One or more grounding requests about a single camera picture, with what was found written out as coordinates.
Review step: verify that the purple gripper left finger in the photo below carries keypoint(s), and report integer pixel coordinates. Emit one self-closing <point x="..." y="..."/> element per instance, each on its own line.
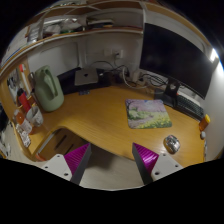
<point x="71" y="166"/>

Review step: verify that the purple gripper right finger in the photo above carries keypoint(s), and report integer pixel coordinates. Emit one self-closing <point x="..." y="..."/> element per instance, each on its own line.
<point x="153" y="166"/>

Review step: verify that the silver computer mouse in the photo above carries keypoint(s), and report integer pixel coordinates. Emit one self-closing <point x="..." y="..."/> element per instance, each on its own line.
<point x="172" y="144"/>

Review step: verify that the floral landscape mouse pad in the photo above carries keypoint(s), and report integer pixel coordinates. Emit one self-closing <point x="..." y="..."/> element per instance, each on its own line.
<point x="147" y="114"/>

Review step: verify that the black box under computer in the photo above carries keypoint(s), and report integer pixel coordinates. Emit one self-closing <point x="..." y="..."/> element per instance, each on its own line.
<point x="67" y="81"/>

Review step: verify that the black computer monitor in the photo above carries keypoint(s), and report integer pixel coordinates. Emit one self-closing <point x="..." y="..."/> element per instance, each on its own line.
<point x="168" y="54"/>

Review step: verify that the wooden drawer unit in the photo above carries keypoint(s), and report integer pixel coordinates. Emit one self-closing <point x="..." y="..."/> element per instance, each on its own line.
<point x="60" y="141"/>

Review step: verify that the white cup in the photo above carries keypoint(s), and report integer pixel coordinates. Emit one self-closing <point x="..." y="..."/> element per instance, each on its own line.
<point x="34" y="116"/>

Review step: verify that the orange capped jar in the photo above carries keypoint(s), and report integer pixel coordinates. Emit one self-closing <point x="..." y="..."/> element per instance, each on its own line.
<point x="22" y="121"/>

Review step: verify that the black keyboard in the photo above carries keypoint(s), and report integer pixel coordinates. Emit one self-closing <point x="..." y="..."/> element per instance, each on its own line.
<point x="189" y="108"/>

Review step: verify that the orange small container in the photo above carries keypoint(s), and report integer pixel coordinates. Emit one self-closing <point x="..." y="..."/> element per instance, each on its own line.
<point x="204" y="122"/>

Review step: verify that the black monitor stand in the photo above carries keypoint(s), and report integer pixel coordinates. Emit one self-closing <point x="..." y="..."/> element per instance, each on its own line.
<point x="169" y="94"/>

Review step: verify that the green plastic jug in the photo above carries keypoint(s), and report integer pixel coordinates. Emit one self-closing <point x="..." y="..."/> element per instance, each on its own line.
<point x="48" y="90"/>

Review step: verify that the red bottle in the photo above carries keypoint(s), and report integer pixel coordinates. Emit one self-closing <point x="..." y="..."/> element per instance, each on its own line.
<point x="23" y="99"/>

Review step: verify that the wooden wall shelf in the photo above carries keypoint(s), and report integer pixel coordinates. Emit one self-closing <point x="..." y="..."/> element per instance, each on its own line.
<point x="76" y="16"/>

